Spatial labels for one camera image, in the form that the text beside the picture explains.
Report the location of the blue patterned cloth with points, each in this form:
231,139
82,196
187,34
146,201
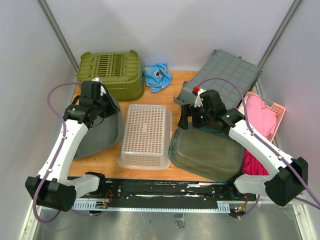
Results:
157,77

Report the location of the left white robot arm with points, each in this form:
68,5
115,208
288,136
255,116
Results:
90,124

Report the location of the olive green plastic basin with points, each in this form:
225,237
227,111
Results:
121,73

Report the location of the white perforated plastic basket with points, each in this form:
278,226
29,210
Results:
147,136

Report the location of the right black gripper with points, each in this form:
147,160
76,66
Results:
187,110

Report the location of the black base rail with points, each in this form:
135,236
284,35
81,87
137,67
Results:
165,193

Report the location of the pink plastic basket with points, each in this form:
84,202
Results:
276,108

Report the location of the magenta cloth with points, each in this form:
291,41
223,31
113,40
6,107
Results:
252,166

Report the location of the grey plastic tray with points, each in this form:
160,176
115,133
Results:
104,134

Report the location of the large grey plastic bin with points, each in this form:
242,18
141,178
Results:
230,75

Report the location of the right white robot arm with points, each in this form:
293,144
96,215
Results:
287,176

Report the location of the clear blue plastic tub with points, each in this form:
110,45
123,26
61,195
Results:
207,153

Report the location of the light pink cloth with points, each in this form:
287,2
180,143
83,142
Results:
260,117

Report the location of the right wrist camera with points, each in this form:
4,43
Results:
198,100

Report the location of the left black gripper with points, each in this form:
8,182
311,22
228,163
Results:
113,109

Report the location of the aluminium cable duct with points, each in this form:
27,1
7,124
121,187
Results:
95,206

